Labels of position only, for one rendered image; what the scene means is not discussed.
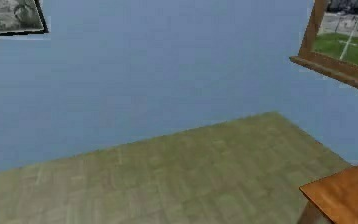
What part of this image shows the brown wooden table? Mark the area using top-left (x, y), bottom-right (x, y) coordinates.
top-left (296, 161), bottom-right (358, 224)

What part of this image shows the black framed grey picture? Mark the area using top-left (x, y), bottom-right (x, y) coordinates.
top-left (0, 0), bottom-right (50, 37)

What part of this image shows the brown wooden framed window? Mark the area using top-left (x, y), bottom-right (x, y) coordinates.
top-left (289, 0), bottom-right (358, 94)

